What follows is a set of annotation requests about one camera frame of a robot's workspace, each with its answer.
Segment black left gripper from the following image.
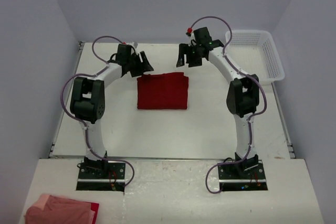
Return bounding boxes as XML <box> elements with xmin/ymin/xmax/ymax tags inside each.
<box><xmin>126</xmin><ymin>51</ymin><xmax>153</xmax><ymax>77</ymax></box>

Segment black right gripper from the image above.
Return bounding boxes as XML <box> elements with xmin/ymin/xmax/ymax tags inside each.
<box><xmin>177</xmin><ymin>44</ymin><xmax>204</xmax><ymax>68</ymax></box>

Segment red t-shirt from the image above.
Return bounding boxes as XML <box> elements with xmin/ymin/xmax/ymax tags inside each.
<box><xmin>90</xmin><ymin>202</ymin><xmax>100</xmax><ymax>224</ymax></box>
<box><xmin>137</xmin><ymin>72</ymin><xmax>189</xmax><ymax>110</ymax></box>

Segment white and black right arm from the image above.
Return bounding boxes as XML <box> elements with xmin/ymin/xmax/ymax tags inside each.
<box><xmin>176</xmin><ymin>27</ymin><xmax>260</xmax><ymax>178</ymax></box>

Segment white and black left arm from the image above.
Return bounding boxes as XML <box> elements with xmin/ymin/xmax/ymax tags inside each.
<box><xmin>70</xmin><ymin>42</ymin><xmax>154</xmax><ymax>178</ymax></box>

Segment folded red t-shirt in stack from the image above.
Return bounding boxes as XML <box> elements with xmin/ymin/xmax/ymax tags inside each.
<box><xmin>90</xmin><ymin>202</ymin><xmax>100</xmax><ymax>224</ymax></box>

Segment white perforated plastic basket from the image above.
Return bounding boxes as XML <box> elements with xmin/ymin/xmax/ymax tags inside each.
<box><xmin>225</xmin><ymin>30</ymin><xmax>285</xmax><ymax>84</ymax></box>

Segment folded pink t-shirt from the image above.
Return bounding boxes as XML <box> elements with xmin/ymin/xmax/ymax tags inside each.
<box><xmin>24</xmin><ymin>194</ymin><xmax>91</xmax><ymax>223</ymax></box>

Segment white wrist camera, right arm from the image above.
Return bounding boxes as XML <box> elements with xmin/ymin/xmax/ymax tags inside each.
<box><xmin>186</xmin><ymin>27</ymin><xmax>194</xmax><ymax>38</ymax></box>

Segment white wrist camera, arm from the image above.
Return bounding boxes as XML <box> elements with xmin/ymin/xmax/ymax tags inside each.
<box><xmin>186</xmin><ymin>27</ymin><xmax>194</xmax><ymax>38</ymax></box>
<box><xmin>123</xmin><ymin>41</ymin><xmax>138</xmax><ymax>49</ymax></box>

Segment white wrist camera, left arm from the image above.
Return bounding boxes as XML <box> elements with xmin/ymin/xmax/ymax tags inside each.
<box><xmin>123</xmin><ymin>41</ymin><xmax>138</xmax><ymax>49</ymax></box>

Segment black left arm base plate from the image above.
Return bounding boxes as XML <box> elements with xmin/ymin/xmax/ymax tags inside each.
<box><xmin>76</xmin><ymin>161</ymin><xmax>125</xmax><ymax>192</ymax></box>

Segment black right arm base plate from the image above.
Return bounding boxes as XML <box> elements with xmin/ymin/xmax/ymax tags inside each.
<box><xmin>218</xmin><ymin>161</ymin><xmax>268</xmax><ymax>192</ymax></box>

